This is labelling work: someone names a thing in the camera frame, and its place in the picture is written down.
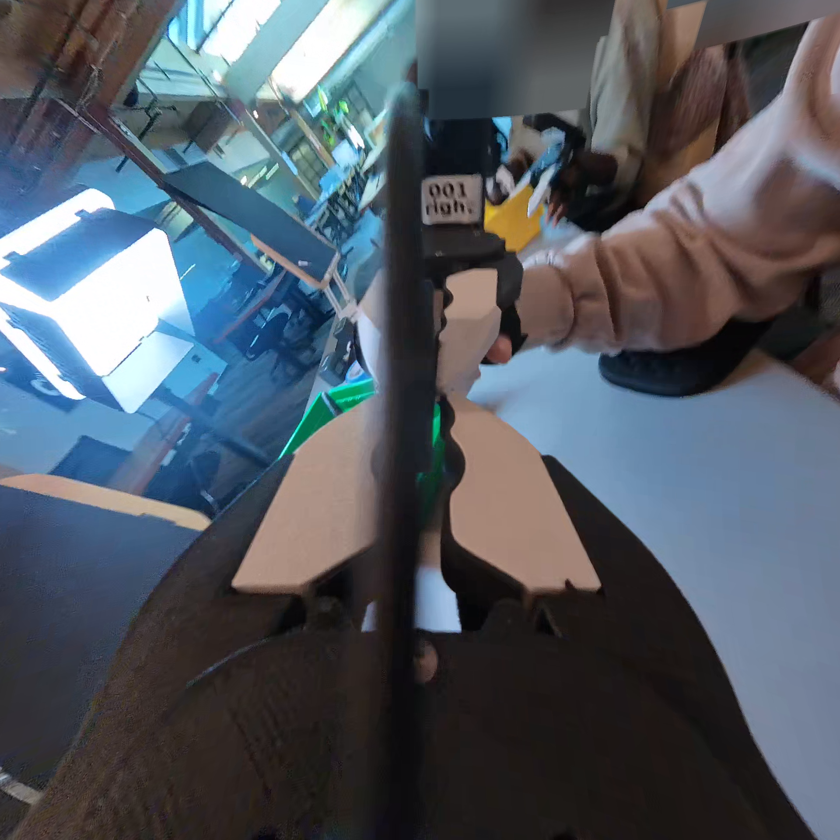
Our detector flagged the black adapter cable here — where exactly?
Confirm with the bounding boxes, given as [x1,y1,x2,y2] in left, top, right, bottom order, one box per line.
[379,85,431,840]

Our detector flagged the green plastic bin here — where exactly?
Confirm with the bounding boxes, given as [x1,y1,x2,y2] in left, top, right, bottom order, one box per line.
[279,384,447,526]

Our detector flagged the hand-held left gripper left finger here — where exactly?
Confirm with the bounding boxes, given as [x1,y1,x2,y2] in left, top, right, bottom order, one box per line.
[231,403,388,597]

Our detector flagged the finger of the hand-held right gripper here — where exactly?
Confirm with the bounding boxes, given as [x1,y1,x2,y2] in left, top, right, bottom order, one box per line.
[435,268,504,399]
[356,271,391,389]

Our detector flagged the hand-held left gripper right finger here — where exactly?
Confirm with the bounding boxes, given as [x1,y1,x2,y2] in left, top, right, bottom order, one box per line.
[440,394,602,630]

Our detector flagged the person's right forearm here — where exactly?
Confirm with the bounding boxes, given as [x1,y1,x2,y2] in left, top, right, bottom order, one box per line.
[518,16,840,355]

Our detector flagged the yellow plastic bin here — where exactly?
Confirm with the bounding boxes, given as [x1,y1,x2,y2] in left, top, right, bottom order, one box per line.
[484,197,547,255]

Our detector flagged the green potted plant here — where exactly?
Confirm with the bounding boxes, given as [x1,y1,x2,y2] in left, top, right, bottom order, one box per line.
[315,84,350,147]

